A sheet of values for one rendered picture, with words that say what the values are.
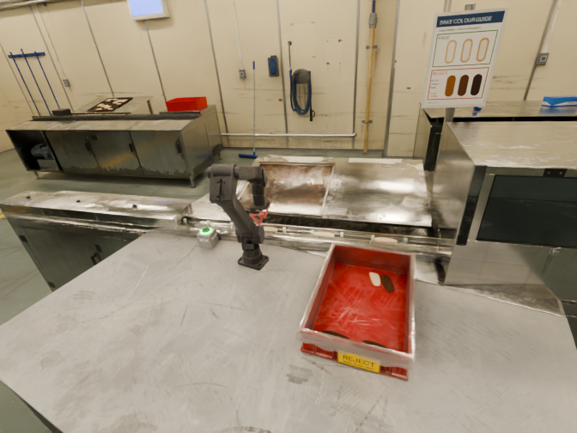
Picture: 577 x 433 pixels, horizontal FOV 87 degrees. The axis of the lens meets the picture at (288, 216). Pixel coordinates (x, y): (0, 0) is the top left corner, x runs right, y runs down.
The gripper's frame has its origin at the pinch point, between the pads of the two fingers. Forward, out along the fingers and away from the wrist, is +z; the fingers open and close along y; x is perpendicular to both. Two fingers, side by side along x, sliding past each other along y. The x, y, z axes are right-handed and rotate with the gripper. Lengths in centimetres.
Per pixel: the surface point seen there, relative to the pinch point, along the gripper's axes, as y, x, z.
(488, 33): 74, -101, -73
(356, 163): 63, -40, -8
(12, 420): -75, 126, 93
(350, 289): -30, -46, 10
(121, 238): -7, 84, 15
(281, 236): -5.3, -11.1, 5.0
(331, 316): -44, -40, 10
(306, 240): -6.1, -23.4, 5.1
